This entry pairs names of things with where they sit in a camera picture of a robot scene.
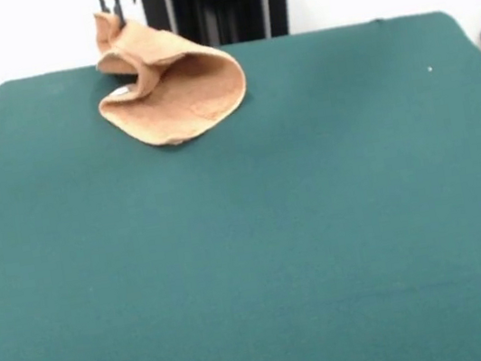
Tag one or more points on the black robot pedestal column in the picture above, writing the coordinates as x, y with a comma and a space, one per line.
231, 3

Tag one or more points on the tan terry towel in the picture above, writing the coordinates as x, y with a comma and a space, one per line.
191, 101

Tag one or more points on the dark green table cloth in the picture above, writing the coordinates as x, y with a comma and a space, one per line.
368, 238

